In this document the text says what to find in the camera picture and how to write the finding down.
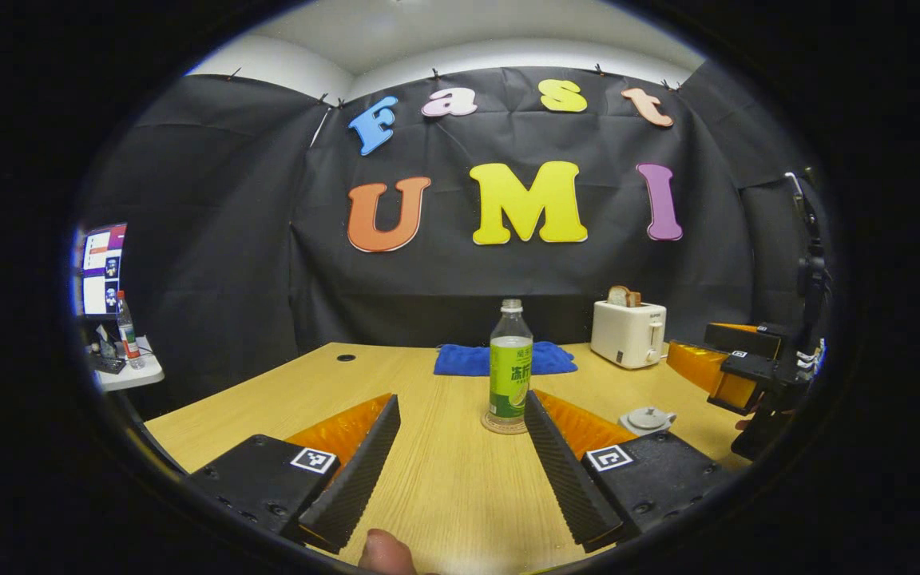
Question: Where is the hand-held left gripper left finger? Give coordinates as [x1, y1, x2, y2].
[187, 393, 402, 554]

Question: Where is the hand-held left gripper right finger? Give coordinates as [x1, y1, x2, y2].
[524, 390, 736, 553]

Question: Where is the round brown coaster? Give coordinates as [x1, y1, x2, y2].
[482, 411, 530, 435]

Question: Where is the white ceramic teacup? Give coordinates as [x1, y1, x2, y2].
[618, 406, 678, 437]

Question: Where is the green label water bottle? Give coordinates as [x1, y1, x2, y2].
[486, 299, 533, 432]

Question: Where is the red label plastic bottle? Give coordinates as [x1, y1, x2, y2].
[115, 290, 145, 370]

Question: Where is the white toaster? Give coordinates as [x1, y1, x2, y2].
[590, 300, 668, 370]

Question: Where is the blue towel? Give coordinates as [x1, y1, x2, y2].
[434, 342, 578, 377]

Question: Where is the white side table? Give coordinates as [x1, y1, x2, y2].
[93, 335, 165, 392]

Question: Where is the computer monitor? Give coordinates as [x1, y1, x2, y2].
[77, 223, 128, 320]

